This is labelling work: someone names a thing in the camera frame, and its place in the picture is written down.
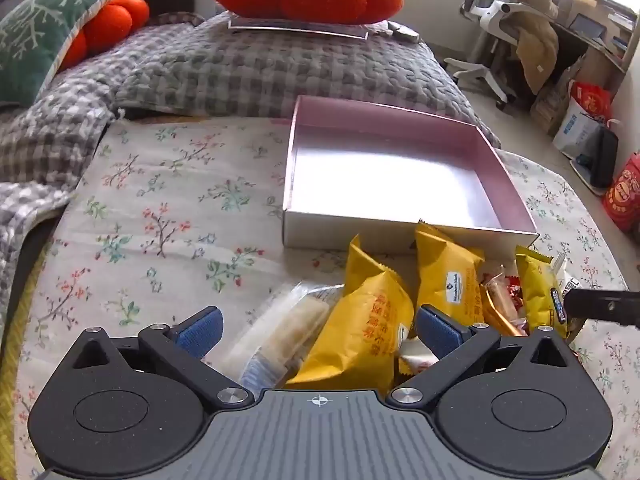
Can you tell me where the red plastic bag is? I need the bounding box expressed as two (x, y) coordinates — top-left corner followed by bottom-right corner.
(570, 80), (614, 122)

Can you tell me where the clear red biscuit packet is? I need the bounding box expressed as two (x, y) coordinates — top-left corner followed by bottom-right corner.
(479, 280), (529, 337)

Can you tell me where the red patterned gift bag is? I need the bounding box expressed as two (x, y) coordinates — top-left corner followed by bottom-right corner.
(602, 152), (640, 232)

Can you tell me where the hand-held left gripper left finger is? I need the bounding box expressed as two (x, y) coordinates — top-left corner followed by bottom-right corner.
(64, 305), (254, 407)

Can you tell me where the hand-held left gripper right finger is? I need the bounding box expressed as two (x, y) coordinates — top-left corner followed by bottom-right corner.
(387, 302), (579, 407)

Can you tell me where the yellow snack packet blue logo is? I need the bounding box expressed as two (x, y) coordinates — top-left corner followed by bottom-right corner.
(414, 220), (486, 332)

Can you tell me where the large yellow snack packet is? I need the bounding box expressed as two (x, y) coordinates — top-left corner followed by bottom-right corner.
(285, 234), (416, 396)

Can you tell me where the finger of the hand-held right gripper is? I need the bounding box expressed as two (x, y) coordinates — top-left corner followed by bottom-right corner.
(562, 287), (640, 332)

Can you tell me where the small orange pumpkin cushion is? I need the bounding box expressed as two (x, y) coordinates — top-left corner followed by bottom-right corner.
(57, 0), (151, 73)

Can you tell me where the silver flat tray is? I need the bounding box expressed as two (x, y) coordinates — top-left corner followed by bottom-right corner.
(227, 16), (371, 42)

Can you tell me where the red and white candy packet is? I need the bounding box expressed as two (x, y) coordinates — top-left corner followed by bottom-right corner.
(504, 274), (524, 321)

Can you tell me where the small white snack packet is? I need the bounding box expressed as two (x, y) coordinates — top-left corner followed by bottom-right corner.
(397, 337), (439, 377)

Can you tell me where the small yellow snack packet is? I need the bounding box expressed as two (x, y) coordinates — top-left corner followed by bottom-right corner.
(515, 245), (572, 339)

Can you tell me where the clear white wafer packet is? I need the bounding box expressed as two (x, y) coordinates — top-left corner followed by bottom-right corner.
(220, 282), (347, 399)

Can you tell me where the small grey clip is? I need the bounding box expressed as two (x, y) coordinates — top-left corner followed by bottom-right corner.
(386, 20), (422, 44)

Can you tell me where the green patterned pillow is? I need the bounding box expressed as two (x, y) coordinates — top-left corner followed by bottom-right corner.
(0, 0), (150, 109)

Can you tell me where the beige coat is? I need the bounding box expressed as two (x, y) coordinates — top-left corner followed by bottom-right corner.
(510, 0), (577, 95)

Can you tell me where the white and blue bag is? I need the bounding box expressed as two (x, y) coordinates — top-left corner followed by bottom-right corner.
(552, 97), (609, 159)

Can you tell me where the white packet with black print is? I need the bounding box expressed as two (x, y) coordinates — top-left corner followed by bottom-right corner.
(550, 252), (584, 302)

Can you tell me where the pink and white cardboard box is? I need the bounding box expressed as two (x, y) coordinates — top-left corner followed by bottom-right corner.
(281, 95), (540, 253)

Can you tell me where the black bag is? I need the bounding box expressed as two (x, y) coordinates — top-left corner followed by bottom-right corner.
(589, 125), (620, 192)

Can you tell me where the grey checked blanket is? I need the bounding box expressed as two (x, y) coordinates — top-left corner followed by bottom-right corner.
(0, 10), (502, 321)

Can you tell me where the wooden desk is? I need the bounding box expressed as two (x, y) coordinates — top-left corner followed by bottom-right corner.
(554, 0), (637, 77)

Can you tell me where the white office chair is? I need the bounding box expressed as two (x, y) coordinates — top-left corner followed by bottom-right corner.
(442, 0), (568, 109)

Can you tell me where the floral bed sheet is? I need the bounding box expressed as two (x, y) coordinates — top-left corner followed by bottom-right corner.
(10, 115), (637, 480)

